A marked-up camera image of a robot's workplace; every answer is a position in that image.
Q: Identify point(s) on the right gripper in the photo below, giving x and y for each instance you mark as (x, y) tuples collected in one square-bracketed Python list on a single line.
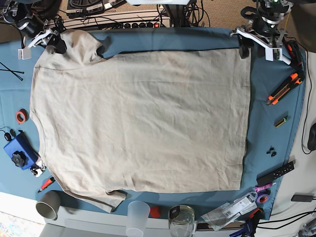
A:
[(50, 38)]

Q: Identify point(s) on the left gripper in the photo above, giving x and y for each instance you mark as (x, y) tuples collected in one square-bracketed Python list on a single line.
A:
[(246, 36)]

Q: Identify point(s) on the beige T-shirt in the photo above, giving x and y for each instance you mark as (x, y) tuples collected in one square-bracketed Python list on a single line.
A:
[(153, 121)]

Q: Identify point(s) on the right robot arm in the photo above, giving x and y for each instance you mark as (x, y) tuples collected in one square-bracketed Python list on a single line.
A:
[(33, 31)]

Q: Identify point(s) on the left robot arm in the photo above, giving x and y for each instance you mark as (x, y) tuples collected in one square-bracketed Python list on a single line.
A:
[(262, 28)]

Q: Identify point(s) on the white marker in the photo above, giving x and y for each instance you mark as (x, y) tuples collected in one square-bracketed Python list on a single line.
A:
[(286, 60)]

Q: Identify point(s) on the orange black clamp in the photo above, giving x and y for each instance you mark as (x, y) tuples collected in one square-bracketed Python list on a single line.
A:
[(293, 50)]

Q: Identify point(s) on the orange black utility knife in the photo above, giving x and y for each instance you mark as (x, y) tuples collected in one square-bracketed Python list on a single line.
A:
[(285, 87)]

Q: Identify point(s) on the black power strip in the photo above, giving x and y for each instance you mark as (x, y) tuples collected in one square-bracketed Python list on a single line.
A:
[(134, 25)]

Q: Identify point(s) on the red tape roll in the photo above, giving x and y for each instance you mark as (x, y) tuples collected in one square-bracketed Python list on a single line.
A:
[(21, 116)]

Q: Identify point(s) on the blue box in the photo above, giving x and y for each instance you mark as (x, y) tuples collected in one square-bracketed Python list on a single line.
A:
[(20, 143)]

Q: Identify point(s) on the small black clips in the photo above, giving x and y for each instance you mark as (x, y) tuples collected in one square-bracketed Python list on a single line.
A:
[(271, 151)]

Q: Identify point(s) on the black star knob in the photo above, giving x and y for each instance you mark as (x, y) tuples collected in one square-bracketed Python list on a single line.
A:
[(19, 159)]

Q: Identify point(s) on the white small caster wheel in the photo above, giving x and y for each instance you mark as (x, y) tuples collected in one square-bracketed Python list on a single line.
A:
[(38, 168)]

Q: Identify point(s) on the black remote control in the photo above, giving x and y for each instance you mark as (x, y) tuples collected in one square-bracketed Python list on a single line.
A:
[(275, 174)]

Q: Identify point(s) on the red marker pen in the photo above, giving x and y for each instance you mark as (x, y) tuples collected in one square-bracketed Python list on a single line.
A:
[(47, 183)]

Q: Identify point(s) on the purple tube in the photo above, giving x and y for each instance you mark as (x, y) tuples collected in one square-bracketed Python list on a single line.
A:
[(264, 187)]

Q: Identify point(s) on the purple tape roll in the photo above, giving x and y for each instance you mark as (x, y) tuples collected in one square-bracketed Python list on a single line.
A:
[(262, 197)]

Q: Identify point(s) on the grey mug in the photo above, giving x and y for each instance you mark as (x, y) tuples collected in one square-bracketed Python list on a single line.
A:
[(48, 206)]

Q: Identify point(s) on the clear plastic package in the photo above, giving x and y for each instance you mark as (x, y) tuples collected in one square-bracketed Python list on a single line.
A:
[(229, 212)]

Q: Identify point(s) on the blue bar clamp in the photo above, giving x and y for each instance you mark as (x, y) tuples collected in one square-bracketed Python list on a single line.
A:
[(249, 228)]

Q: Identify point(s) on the glass jar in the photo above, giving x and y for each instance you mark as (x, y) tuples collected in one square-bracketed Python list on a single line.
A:
[(181, 221)]

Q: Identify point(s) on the translucent plastic cup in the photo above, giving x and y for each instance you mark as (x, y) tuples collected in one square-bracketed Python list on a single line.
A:
[(137, 216)]

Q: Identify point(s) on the red small cap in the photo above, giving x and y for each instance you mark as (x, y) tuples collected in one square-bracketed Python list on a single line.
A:
[(155, 212)]

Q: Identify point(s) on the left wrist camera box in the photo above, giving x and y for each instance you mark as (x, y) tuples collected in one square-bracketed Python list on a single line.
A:
[(272, 54)]

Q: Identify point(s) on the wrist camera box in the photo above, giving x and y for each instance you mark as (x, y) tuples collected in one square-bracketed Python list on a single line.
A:
[(24, 54), (272, 54)]

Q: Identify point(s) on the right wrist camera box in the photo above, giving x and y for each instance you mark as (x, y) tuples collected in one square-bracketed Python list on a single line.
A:
[(24, 54)]

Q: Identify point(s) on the black cable tie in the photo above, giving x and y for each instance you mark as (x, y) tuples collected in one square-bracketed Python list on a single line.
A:
[(17, 72)]

